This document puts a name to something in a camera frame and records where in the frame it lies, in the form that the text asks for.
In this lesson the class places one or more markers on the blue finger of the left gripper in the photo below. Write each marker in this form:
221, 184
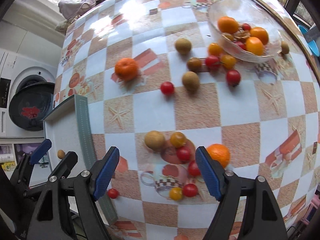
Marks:
40, 151

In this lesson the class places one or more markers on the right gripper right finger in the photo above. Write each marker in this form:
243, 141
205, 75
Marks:
262, 216

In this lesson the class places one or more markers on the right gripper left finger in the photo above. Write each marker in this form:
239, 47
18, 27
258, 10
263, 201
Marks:
51, 218

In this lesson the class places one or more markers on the red cherry tomato bottom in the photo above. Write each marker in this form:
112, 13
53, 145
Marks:
190, 190

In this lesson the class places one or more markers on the orange tangerine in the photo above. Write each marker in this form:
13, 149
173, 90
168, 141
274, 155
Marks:
126, 69
219, 153

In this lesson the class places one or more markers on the yellow cherry tomato bottom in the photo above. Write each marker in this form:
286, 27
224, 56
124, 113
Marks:
176, 193

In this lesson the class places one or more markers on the yellow cherry tomato lone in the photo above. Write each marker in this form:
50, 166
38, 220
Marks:
178, 139

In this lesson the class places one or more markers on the small red cherry tomato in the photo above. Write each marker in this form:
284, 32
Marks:
167, 88

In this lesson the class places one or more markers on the white tray with green rim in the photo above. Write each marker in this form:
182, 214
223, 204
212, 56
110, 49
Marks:
77, 125

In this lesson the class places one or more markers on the white washing machine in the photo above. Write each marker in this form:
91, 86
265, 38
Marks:
27, 88

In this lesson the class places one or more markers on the crumpled white cloth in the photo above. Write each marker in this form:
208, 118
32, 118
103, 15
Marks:
72, 10

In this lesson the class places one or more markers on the green-brown longan lower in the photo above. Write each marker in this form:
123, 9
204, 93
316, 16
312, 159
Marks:
191, 81

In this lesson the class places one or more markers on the green-brown longan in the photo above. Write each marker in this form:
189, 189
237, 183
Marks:
191, 81
183, 46

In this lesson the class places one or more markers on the yellow cherry tomato cluster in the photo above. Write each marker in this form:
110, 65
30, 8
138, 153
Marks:
227, 61

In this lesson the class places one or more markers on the brown longan middle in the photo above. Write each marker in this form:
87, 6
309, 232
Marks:
194, 64

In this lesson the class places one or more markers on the green-brown longan top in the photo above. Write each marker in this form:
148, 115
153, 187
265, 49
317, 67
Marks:
183, 46

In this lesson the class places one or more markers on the orange in bowl front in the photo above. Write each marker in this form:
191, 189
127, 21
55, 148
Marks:
254, 46

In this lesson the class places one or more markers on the yellow cherry tomato upper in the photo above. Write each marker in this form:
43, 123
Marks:
214, 49

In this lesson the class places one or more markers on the blue plastic basin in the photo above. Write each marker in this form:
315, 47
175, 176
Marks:
312, 45

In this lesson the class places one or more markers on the orange in bowl right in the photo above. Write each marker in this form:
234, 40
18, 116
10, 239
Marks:
260, 33

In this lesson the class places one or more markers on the large orange in bowl left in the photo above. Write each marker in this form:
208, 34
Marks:
227, 25

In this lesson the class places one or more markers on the clear glass fruit bowl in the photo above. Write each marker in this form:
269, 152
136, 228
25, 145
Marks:
248, 16

